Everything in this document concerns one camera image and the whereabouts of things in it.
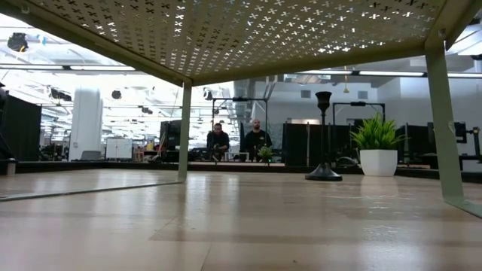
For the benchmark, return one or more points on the person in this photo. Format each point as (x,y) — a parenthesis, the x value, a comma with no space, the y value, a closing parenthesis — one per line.
(257,141)
(217,141)

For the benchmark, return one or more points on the small green potted plant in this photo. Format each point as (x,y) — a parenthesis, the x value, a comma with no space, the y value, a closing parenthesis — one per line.
(265,152)

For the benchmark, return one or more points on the black partition screen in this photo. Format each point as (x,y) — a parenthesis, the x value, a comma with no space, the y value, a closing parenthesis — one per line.
(297,145)

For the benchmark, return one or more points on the green perforated metal shelf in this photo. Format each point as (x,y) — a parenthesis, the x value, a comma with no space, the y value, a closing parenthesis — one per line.
(241,34)

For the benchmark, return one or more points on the white board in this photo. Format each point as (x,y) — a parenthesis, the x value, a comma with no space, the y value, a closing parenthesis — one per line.
(118,148)

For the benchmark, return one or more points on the green plant in white pot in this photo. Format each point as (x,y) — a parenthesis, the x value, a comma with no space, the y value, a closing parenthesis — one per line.
(378,162)

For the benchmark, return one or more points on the white round pillar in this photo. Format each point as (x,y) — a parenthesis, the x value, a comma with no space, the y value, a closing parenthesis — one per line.
(86,124)

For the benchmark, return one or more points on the ceiling light strip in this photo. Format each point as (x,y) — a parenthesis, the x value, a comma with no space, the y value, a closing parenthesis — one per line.
(68,67)
(391,73)

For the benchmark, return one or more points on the black curtain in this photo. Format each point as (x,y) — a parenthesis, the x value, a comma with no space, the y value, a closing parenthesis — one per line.
(20,128)

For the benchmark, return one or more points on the grey waste bin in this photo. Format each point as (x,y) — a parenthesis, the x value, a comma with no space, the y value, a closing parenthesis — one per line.
(11,167)

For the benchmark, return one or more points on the black camera gantry frame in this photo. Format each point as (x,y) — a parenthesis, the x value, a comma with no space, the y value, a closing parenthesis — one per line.
(241,99)
(357,104)

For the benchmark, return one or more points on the black aluminium table frame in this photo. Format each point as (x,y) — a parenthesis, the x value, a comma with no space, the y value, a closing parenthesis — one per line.
(113,166)

